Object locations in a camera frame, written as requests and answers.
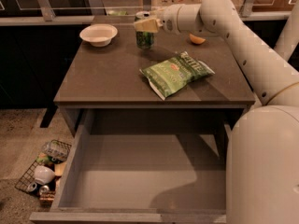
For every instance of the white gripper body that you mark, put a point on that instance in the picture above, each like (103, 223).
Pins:
(168, 20)

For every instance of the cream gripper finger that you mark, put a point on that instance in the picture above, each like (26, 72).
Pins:
(150, 25)

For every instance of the green soda can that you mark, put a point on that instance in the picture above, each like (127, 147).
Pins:
(144, 40)

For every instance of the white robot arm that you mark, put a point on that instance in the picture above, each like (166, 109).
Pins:
(262, 168)

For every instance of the white bowl on counter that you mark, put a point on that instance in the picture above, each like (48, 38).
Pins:
(98, 35)

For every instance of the grey counter cabinet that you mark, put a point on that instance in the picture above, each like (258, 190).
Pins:
(110, 76)

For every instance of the grey open top drawer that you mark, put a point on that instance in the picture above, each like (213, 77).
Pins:
(143, 167)

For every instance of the silver can on floor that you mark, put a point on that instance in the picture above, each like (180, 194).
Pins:
(44, 189)
(32, 187)

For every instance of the orange fruit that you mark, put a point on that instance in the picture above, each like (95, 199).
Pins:
(196, 39)

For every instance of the green chip bag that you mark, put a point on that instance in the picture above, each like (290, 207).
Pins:
(170, 76)

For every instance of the white bowl in basket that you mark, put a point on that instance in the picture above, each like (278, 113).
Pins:
(43, 175)

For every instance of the brown snack bar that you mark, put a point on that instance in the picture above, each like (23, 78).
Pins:
(47, 198)

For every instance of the black wire basket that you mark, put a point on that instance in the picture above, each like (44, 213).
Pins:
(44, 160)

